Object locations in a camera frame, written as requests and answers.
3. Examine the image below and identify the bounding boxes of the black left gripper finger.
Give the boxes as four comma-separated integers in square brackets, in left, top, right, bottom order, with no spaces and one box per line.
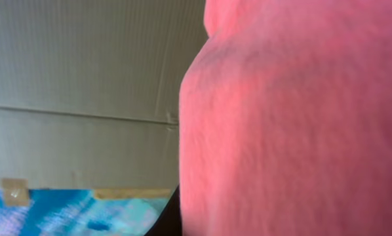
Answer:
[145,186,182,236]

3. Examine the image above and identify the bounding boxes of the red printed t-shirt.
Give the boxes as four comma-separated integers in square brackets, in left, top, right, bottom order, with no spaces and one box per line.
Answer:
[179,0,392,235]

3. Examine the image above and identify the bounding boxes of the brown tape strip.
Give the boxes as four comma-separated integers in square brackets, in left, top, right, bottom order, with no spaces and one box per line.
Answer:
[93,188,172,200]

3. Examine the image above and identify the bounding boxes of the blue patterned sheet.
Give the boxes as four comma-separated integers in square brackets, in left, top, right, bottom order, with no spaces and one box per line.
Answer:
[0,190,168,235]

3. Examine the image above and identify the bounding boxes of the brown tape square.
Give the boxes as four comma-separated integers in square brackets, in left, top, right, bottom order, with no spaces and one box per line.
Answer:
[0,178,30,207]

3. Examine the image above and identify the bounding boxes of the cardboard panel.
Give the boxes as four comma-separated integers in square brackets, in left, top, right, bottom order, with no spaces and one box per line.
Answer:
[0,0,206,189]

